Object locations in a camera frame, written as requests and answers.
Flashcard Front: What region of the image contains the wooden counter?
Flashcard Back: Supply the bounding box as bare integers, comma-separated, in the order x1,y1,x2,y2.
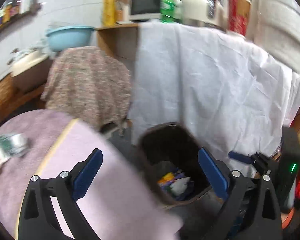
0,84,48,130

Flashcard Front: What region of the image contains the red paper cup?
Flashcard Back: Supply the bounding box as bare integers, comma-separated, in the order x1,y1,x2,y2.
226,0,252,37

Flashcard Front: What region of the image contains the tall yellow box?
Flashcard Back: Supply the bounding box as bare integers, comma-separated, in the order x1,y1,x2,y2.
103,0,116,27

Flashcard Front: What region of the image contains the woven basin sink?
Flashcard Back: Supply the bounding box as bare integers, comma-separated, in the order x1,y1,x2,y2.
0,76,15,117

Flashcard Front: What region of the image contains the brown beige lidded container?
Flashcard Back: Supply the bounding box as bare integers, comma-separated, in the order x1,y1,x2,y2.
11,51,51,93

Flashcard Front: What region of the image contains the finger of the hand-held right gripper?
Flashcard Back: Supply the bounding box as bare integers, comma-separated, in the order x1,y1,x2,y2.
227,151,274,176

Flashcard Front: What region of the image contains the wooden framed mirror shelf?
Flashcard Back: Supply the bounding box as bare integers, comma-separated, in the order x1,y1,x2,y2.
0,0,47,39

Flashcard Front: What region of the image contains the green white packet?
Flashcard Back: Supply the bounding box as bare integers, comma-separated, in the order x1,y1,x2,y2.
0,133,31,158

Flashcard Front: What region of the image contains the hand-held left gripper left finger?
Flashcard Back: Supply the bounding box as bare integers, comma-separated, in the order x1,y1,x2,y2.
17,148,103,240

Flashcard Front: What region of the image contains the white electric kettle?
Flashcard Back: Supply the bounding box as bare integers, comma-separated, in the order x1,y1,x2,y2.
182,0,225,28

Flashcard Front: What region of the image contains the patterned cloth covered chair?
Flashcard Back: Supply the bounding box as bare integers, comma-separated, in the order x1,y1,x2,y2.
40,46,133,133

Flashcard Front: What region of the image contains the blue plastic basin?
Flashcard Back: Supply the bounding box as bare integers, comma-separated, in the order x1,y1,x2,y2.
45,25,96,52

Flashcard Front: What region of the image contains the green soda bottle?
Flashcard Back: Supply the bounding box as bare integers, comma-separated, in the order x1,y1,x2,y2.
160,0,183,24

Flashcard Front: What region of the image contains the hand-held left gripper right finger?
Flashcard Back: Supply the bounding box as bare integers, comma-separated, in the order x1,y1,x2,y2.
198,148,283,240

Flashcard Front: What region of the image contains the white microwave oven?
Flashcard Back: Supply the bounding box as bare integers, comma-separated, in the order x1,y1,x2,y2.
128,0,165,22

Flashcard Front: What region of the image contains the white cloth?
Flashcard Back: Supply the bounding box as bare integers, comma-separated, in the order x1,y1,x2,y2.
127,19,300,178

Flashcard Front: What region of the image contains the dark brown bin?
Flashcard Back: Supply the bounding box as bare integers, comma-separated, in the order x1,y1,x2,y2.
137,122,224,207

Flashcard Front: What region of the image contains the row of condiment bottles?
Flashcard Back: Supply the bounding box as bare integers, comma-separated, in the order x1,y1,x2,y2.
0,0,24,29

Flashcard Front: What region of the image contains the wooden side shelf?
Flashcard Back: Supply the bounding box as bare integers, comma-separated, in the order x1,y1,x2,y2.
96,23,141,62

